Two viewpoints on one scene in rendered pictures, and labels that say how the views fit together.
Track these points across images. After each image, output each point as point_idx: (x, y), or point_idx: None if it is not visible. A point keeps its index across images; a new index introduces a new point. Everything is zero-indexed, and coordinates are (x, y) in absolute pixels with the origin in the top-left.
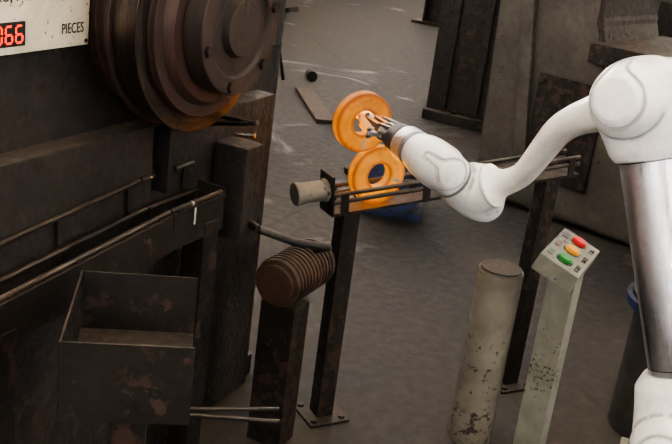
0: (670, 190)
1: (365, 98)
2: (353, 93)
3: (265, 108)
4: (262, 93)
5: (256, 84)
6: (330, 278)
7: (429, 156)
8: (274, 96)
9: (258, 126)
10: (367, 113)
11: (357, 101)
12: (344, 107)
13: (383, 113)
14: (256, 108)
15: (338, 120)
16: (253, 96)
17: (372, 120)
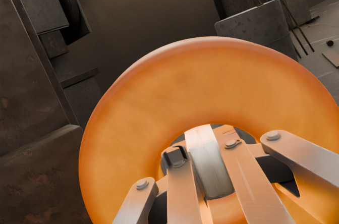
0: None
1: (153, 80)
2: (118, 77)
3: (57, 165)
4: (54, 134)
5: (57, 117)
6: None
7: None
8: (77, 131)
9: (52, 207)
10: (171, 154)
11: (120, 108)
12: (79, 154)
13: (284, 108)
14: (18, 179)
15: (87, 210)
16: (15, 154)
17: (167, 216)
